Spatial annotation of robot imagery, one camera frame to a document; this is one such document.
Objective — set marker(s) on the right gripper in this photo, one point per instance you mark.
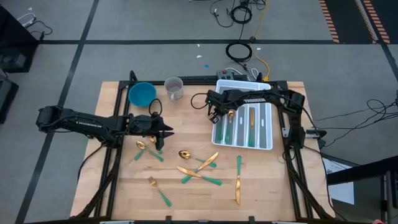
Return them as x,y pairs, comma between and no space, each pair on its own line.
217,101

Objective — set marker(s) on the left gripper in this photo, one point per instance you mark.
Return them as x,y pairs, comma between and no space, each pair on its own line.
144,124

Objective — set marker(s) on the white plastic cutlery tray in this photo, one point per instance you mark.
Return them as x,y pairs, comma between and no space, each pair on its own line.
241,133

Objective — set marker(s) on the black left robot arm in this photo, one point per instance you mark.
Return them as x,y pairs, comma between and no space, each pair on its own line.
87,123

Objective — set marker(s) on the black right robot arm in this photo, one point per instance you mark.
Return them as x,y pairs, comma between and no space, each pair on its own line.
255,100

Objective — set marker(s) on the teal bowl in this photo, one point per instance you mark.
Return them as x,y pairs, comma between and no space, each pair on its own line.
142,95

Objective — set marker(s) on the grey patterned mug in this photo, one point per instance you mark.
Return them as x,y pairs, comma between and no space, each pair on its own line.
174,88

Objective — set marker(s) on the white paper sheet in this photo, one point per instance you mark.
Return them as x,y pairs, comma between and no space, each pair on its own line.
340,189

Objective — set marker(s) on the black desk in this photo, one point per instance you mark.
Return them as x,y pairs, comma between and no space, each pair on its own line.
357,174

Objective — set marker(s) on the black box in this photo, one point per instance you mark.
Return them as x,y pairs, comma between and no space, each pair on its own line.
6,99

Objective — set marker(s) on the black mat orange stripes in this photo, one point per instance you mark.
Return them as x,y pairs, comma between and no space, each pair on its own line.
348,18

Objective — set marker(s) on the black cabinet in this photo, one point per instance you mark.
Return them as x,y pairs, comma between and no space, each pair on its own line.
12,40

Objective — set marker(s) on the black aluminium table frame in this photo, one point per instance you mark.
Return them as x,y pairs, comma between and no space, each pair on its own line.
202,81

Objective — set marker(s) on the grey metal bracket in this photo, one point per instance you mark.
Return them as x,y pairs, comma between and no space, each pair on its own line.
286,132

